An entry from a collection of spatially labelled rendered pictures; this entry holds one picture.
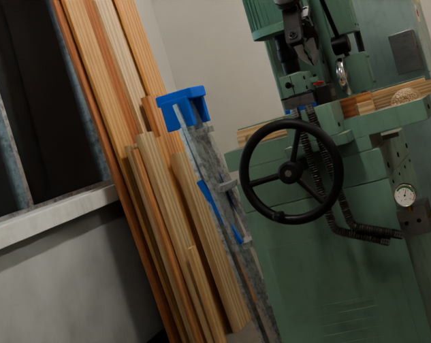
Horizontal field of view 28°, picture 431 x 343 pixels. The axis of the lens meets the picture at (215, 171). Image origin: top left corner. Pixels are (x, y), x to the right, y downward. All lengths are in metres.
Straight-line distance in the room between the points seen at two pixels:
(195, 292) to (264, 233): 1.42
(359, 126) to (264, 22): 0.43
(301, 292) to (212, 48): 2.83
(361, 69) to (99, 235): 1.67
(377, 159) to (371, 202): 0.12
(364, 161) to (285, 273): 0.41
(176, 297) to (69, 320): 0.60
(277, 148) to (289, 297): 0.45
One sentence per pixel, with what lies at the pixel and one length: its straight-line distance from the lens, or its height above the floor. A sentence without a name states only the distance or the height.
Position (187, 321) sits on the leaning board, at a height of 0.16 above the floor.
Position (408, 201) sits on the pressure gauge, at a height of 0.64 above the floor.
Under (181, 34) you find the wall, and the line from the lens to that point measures 5.23.
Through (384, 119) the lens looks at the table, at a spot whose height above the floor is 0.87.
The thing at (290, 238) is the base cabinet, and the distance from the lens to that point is 2.53.
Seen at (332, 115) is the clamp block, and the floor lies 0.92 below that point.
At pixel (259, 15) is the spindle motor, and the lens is 2.58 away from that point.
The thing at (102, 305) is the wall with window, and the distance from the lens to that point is 3.83.
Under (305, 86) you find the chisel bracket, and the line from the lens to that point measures 2.59.
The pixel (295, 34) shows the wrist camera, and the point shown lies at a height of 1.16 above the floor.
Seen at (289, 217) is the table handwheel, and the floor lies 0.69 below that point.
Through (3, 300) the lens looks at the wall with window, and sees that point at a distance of 3.24.
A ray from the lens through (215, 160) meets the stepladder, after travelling 3.51.
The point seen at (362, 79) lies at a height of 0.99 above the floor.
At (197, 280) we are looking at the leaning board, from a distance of 3.89.
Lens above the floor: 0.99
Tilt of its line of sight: 3 degrees down
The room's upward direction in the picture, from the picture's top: 16 degrees counter-clockwise
